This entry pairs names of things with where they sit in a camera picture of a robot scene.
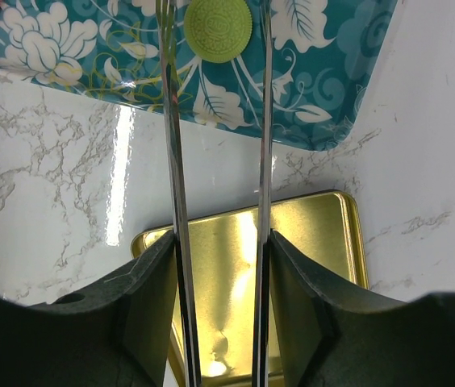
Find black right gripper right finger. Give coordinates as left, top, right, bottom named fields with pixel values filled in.
left=270, top=232, right=455, bottom=386

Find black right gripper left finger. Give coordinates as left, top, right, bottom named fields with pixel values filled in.
left=0, top=232, right=177, bottom=386

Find metal tongs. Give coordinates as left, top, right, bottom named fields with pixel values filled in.
left=156, top=1, right=273, bottom=386

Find green cookie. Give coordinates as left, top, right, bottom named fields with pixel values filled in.
left=183, top=0, right=253, bottom=64

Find gold tin lid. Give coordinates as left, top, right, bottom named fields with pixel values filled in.
left=131, top=190, right=369, bottom=386

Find teal floral tray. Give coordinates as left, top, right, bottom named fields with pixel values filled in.
left=0, top=1, right=396, bottom=151

